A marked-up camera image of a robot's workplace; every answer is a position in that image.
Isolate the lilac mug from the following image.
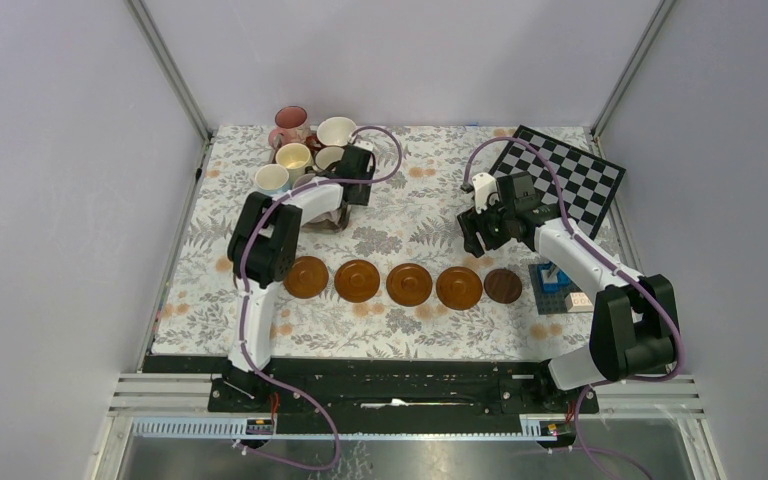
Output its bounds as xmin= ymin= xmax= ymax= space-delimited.
xmin=292 ymin=173 xmax=317 ymax=189

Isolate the purple cable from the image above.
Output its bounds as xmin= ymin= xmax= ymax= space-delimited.
xmin=463 ymin=137 xmax=687 ymax=480
xmin=232 ymin=125 xmax=404 ymax=473

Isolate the white cup on red saucer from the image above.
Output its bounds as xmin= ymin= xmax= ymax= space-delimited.
xmin=310 ymin=116 xmax=358 ymax=149

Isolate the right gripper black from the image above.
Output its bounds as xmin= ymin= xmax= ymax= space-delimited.
xmin=457 ymin=193 xmax=514 ymax=259

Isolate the pink mug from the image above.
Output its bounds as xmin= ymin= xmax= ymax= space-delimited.
xmin=268 ymin=106 xmax=311 ymax=150

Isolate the white ribbed mug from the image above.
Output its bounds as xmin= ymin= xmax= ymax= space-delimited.
xmin=314 ymin=146 xmax=344 ymax=170

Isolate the white toy brick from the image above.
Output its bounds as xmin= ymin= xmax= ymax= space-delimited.
xmin=564 ymin=292 xmax=594 ymax=313

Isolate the dark grey brick baseplate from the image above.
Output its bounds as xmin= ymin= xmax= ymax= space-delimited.
xmin=528 ymin=263 xmax=582 ymax=315

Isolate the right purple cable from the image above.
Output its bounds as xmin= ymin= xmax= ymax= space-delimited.
xmin=463 ymin=137 xmax=687 ymax=480

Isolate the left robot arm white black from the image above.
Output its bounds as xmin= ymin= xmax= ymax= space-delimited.
xmin=227 ymin=143 xmax=376 ymax=372

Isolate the cream yellow mug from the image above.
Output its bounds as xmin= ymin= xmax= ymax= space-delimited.
xmin=275 ymin=143 xmax=313 ymax=183

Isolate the black white chessboard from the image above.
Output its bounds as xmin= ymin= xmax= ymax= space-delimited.
xmin=489 ymin=126 xmax=625 ymax=239

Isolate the blue toy brick stack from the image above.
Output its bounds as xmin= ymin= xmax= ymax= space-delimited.
xmin=536 ymin=262 xmax=572 ymax=293

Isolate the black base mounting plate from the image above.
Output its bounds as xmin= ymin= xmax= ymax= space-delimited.
xmin=208 ymin=357 xmax=578 ymax=436

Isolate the floral tablecloth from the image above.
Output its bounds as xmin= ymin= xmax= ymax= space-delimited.
xmin=151 ymin=126 xmax=591 ymax=361

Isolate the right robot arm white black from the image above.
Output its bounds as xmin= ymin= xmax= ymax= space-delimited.
xmin=457 ymin=173 xmax=683 ymax=412

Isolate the dark walnut round coaster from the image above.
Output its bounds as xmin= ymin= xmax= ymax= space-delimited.
xmin=483 ymin=268 xmax=523 ymax=304

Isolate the light blue mug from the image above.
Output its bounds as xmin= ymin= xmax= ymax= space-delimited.
xmin=254 ymin=164 xmax=291 ymax=196

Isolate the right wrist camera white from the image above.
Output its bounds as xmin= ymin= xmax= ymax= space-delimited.
xmin=471 ymin=173 xmax=499 ymax=214

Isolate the brown wooden coaster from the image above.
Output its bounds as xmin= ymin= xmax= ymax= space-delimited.
xmin=386 ymin=263 xmax=433 ymax=307
xmin=334 ymin=259 xmax=380 ymax=303
xmin=283 ymin=256 xmax=329 ymax=299
xmin=436 ymin=266 xmax=483 ymax=311

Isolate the metal serving tray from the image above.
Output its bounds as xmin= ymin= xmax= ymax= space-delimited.
xmin=303 ymin=135 xmax=351 ymax=232

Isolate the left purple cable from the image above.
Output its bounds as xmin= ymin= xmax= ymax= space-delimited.
xmin=232 ymin=125 xmax=404 ymax=473

